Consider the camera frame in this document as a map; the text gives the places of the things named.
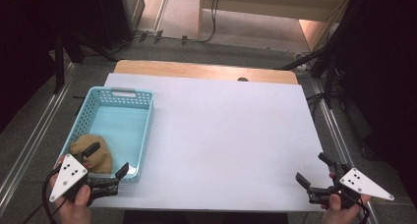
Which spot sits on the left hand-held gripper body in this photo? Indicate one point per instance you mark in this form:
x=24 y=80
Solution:
x=69 y=175

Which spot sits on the person's left hand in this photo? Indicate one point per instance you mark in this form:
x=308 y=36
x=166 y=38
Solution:
x=73 y=211

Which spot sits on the black metal stand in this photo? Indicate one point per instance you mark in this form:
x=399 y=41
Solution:
x=329 y=70

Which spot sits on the aluminium floor rail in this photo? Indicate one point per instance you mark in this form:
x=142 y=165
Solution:
x=36 y=135
x=334 y=129

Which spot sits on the dark round table grommet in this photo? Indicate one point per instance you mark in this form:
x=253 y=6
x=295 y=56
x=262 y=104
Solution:
x=243 y=79

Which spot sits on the black tripod stand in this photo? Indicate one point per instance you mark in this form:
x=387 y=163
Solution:
x=59 y=63

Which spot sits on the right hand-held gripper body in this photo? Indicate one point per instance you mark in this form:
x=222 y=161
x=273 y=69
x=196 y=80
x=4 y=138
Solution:
x=357 y=184

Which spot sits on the tan brown cloth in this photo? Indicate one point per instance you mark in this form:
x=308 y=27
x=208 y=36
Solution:
x=102 y=161

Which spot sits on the white table cover sheet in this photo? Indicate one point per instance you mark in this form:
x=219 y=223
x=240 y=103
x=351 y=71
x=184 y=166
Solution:
x=229 y=135

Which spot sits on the beige wooden furniture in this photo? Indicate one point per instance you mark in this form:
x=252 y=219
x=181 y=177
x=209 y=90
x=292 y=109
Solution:
x=262 y=4

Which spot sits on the person's right hand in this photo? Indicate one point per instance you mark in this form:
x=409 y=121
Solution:
x=339 y=214

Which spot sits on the dark cabinet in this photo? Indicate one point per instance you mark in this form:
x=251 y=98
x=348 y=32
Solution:
x=121 y=14

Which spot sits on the light blue perforated plastic basket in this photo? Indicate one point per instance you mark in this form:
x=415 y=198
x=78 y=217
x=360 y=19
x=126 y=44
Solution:
x=123 y=125

